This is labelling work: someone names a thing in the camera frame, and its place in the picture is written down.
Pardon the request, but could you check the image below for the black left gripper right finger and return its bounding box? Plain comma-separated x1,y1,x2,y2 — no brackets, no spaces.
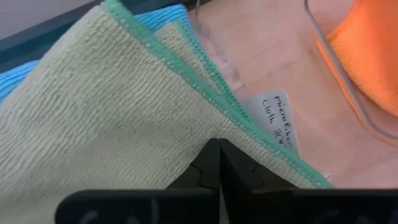
220,139,398,224

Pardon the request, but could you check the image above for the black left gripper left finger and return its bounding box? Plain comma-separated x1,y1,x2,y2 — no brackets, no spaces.
55,138,221,224

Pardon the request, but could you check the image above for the pale green microfiber towel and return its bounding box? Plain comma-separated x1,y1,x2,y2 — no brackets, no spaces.
0,0,335,224

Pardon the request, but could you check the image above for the orange microfiber towel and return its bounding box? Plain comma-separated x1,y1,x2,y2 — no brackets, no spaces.
315,0,398,149

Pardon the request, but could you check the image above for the blue microfiber towel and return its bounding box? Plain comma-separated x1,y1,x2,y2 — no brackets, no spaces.
0,4,193,103

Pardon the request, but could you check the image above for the white handwritten label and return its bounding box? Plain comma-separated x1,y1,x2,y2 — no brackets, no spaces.
242,89,300,156

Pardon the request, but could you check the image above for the clear plastic tray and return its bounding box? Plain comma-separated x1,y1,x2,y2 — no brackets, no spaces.
186,0,398,190

